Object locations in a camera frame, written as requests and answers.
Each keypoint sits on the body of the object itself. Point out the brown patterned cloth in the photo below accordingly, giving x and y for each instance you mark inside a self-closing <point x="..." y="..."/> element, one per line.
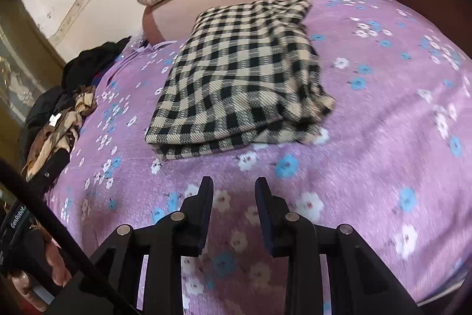
<point x="59" y="138"/>

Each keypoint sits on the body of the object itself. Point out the person's left hand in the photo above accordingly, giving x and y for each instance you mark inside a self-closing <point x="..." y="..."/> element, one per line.
<point x="57" y="263"/>

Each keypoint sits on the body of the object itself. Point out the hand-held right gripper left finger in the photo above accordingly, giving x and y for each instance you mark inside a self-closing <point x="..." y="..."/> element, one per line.
<point x="206" y="215"/>

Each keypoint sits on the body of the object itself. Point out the purple floral bedsheet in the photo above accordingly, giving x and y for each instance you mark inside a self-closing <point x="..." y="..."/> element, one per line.
<point x="368" y="134"/>

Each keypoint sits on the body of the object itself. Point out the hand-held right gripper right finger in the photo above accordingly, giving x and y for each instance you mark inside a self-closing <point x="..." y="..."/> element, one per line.
<point x="263" y="215"/>

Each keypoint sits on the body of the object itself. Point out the patterned door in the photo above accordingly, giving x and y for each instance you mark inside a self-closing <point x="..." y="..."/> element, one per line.
<point x="18" y="79"/>

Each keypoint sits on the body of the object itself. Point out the black cream checkered coat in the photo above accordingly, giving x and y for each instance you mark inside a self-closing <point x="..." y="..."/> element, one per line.
<point x="236" y="79"/>

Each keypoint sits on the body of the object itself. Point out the black clothes pile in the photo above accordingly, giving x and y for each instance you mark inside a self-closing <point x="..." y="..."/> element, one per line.
<point x="92" y="60"/>

